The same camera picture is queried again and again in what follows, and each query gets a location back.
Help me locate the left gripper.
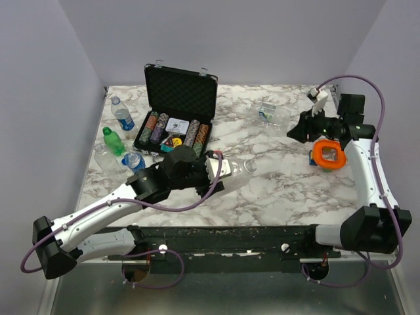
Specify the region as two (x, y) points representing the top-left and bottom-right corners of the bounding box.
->
(170, 151), (225, 200)

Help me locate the square clear juice bottle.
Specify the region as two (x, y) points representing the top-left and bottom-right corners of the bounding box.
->
(216, 158), (257, 196)

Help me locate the blue label water bottle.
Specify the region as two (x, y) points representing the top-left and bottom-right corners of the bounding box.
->
(111, 96), (135, 131)

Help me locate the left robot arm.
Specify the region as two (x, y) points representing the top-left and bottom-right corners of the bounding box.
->
(20, 146), (230, 280)

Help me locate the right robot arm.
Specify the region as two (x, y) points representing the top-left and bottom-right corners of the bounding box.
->
(287, 89), (412, 257)

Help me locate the clear bottle green-blue label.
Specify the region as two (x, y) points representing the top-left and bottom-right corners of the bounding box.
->
(244, 102), (291, 133)

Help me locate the blue crushed bottle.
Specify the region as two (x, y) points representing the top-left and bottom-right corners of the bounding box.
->
(121, 152), (146, 173)

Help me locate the crushed clear bottle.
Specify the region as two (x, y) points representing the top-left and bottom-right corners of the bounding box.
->
(94, 144), (125, 177)

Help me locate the green soda bottle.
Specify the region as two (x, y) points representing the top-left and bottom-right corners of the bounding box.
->
(102, 127), (126, 156)

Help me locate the yellow dealer chip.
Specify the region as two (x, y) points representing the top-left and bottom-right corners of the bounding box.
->
(173, 138), (182, 148)

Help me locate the black poker chip case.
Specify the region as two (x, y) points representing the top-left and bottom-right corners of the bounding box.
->
(133, 64), (219, 156)

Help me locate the orange ring toy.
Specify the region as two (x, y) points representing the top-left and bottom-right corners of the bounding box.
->
(312, 140), (347, 170)

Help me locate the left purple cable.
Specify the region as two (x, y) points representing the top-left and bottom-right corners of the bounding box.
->
(20, 150), (224, 290)

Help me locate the black front rail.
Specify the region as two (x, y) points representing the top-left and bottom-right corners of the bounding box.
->
(108, 226), (341, 274)

